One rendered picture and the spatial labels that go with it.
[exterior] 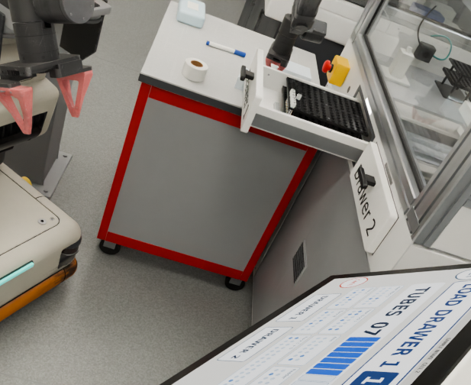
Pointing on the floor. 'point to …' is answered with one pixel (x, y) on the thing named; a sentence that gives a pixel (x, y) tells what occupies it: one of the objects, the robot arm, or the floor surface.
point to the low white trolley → (201, 157)
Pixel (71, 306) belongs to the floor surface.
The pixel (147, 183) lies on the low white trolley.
